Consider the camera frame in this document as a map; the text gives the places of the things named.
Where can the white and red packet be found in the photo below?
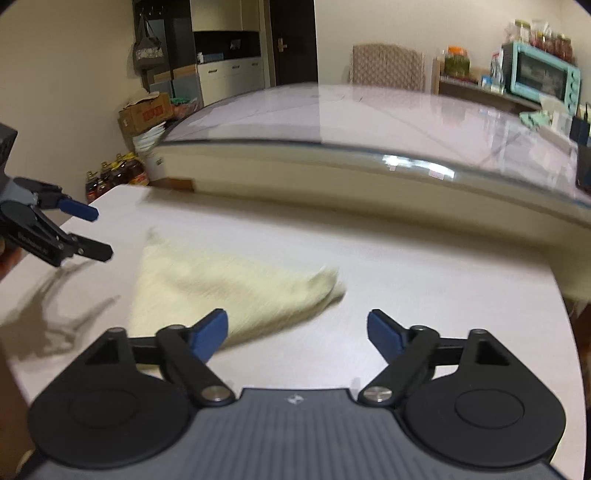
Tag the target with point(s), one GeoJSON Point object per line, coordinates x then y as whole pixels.
{"type": "Point", "coordinates": [496, 64]}

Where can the dark blue device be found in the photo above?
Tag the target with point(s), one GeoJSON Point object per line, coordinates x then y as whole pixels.
{"type": "Point", "coordinates": [584, 168]}

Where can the white plastic bucket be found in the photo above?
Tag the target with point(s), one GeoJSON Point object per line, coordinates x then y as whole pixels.
{"type": "Point", "coordinates": [150, 154]}

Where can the clear glass jar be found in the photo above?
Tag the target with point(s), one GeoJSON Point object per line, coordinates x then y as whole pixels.
{"type": "Point", "coordinates": [521, 32]}

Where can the pile of colourful bags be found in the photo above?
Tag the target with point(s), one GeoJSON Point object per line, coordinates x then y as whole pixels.
{"type": "Point", "coordinates": [187, 106]}

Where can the dark wooden door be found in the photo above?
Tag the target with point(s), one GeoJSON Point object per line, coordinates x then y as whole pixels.
{"type": "Point", "coordinates": [295, 41]}

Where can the wooden side shelf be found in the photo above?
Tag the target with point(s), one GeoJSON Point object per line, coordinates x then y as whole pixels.
{"type": "Point", "coordinates": [461, 90]}

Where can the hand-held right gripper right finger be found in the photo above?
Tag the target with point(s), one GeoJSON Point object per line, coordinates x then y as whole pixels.
{"type": "Point", "coordinates": [383, 334]}

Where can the cluster of cooking oil bottles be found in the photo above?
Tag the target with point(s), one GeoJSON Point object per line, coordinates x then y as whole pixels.
{"type": "Point", "coordinates": [117, 177]}

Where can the grey hanging bag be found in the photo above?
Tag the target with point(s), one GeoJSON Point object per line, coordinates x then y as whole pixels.
{"type": "Point", "coordinates": [148, 48]}

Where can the teal toaster oven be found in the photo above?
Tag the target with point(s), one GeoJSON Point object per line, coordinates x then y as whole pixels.
{"type": "Point", "coordinates": [538, 76]}

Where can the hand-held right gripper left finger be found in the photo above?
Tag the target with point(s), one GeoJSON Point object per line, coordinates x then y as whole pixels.
{"type": "Point", "coordinates": [210, 337]}

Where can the cardboard box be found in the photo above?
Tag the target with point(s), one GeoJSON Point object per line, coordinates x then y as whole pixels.
{"type": "Point", "coordinates": [145, 113]}

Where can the tall dark cabinet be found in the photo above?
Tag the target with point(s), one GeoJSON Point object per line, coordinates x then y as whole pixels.
{"type": "Point", "coordinates": [180, 37]}

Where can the quilted pink chair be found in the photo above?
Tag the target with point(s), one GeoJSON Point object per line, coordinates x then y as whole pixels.
{"type": "Point", "coordinates": [388, 67]}

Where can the red-filled jar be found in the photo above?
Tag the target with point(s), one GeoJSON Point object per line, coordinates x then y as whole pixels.
{"type": "Point", "coordinates": [564, 48]}
{"type": "Point", "coordinates": [545, 42]}

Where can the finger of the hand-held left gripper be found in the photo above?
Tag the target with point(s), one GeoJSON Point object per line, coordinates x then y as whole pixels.
{"type": "Point", "coordinates": [41, 237]}
{"type": "Point", "coordinates": [81, 210]}

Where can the orange-lidded green jar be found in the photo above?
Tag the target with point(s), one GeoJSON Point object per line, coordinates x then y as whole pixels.
{"type": "Point", "coordinates": [457, 62]}

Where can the glass-topped dining table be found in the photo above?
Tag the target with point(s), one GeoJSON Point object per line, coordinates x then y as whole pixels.
{"type": "Point", "coordinates": [323, 161]}

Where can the green cloth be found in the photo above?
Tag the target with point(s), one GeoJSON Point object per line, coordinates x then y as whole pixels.
{"type": "Point", "coordinates": [535, 119]}

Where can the pale yellow towel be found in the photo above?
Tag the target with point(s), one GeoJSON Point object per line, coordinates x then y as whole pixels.
{"type": "Point", "coordinates": [221, 281]}

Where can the white cabinet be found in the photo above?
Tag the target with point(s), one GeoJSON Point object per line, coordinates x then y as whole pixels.
{"type": "Point", "coordinates": [228, 74]}

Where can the small white box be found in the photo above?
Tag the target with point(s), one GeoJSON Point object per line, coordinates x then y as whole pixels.
{"type": "Point", "coordinates": [562, 123]}

